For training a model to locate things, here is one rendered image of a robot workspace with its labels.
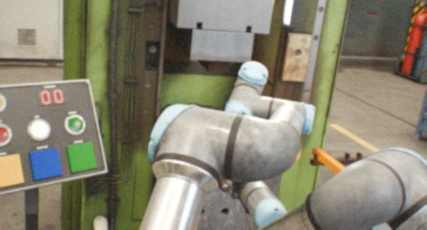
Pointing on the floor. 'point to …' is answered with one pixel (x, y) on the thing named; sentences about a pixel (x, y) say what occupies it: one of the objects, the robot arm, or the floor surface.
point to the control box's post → (32, 209)
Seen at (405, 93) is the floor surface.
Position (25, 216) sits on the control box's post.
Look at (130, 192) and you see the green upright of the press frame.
